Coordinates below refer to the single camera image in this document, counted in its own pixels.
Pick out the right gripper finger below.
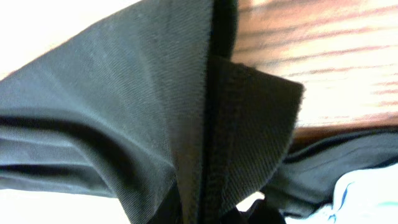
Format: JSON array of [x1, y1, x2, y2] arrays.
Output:
[[222, 199, 286, 224]]

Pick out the black garment in pile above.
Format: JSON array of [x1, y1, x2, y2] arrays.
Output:
[[261, 128, 397, 218]]

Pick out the light blue garment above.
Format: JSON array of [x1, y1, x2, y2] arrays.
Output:
[[285, 164, 397, 224]]

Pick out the black t-shirt with white logo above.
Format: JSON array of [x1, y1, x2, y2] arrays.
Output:
[[1, 1, 303, 223]]

